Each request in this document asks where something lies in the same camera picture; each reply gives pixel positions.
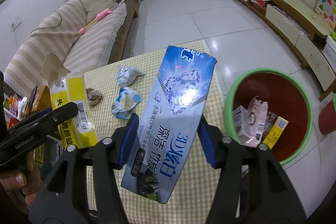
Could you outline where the yellow tissue pack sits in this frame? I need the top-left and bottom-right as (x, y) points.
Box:
(41, 53), (98, 148)

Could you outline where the brown paper ball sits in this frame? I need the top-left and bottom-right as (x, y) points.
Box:
(86, 88), (103, 106)

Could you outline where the grey milk carton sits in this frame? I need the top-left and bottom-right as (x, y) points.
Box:
(232, 106), (251, 144)

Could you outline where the yellow drink carton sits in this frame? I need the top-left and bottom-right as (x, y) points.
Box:
(262, 116), (289, 149)

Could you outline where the pink Pocky snack bag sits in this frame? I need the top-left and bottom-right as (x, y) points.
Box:
(244, 96), (268, 147)

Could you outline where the torn blue white wrapper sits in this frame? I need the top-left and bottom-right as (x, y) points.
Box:
(111, 87), (142, 119)

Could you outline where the silver foil ball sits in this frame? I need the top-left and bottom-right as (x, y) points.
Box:
(116, 66), (145, 88)

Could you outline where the blue toothpaste box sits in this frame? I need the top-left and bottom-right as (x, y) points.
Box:
(121, 46), (217, 203)

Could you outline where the green rimmed red trash bin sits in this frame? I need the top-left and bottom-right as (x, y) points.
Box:
(223, 68), (313, 166)

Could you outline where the small red trash bin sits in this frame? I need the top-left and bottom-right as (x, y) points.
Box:
(318, 93), (336, 135)

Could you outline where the person's left hand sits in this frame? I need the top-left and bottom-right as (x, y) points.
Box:
(1, 152), (43, 214)

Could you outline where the checkered beige table mat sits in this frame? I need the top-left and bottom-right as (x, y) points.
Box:
(84, 49), (220, 223)

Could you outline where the striped beige sofa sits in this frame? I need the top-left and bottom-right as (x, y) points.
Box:
(3, 0), (135, 98)

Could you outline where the pink toy on sofa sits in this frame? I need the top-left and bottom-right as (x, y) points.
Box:
(79, 9), (112, 35)

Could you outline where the white box beside cabinet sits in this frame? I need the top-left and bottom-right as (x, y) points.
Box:
(322, 35), (336, 69)

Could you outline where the cream wooden TV cabinet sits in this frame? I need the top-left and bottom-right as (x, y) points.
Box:
(239, 0), (335, 101)

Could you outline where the chinese checkers board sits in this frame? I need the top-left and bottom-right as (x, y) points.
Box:
(314, 0), (336, 31)

